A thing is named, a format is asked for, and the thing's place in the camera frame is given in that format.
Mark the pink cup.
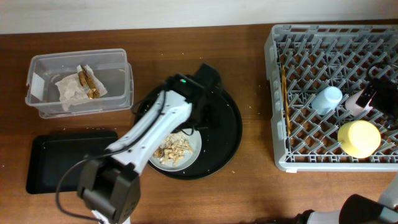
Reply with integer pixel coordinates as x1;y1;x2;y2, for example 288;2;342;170
345;90;372;116

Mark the yellow bowl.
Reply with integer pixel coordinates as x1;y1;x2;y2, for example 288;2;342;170
338;120;381;159

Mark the blue cup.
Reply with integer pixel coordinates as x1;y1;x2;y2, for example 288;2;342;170
311;86;343;115

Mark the peanut shells and rice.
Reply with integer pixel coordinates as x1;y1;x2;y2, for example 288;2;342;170
153;132;193;167

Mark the grey plate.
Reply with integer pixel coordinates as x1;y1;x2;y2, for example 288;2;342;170
149;128;202;172

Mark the gold foil wrapper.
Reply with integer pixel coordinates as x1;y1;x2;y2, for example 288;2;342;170
78;65;100;99

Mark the white napkin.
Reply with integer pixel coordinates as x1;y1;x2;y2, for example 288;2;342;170
56;65;108;111

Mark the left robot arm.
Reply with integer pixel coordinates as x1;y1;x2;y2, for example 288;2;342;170
77;63;221;223

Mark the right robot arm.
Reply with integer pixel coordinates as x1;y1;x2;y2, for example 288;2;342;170
295;78;397;224

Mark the grey dishwasher rack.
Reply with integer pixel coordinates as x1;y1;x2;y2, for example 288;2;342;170
264;24;397;172

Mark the round black tray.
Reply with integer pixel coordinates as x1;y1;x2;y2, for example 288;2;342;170
148;89;243;180

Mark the clear plastic bin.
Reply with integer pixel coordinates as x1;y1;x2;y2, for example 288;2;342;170
25;49;134;119

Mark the black rectangular tray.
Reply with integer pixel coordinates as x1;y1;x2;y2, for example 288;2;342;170
25;131;118;194

